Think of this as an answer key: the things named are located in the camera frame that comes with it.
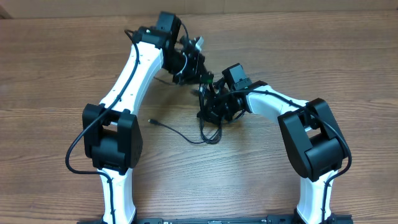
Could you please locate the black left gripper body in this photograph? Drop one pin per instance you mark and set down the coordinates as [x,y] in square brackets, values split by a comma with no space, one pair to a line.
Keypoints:
[186,70]

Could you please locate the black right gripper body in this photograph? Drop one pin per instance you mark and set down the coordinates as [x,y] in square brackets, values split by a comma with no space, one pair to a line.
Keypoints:
[221,107]

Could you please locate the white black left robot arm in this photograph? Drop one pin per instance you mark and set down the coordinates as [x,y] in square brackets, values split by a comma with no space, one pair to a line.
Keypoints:
[112,138]

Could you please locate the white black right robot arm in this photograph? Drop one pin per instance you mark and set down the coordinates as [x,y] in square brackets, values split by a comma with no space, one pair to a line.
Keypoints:
[313,141]

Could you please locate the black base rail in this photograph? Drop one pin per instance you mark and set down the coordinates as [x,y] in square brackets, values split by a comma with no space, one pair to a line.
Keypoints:
[270,219]

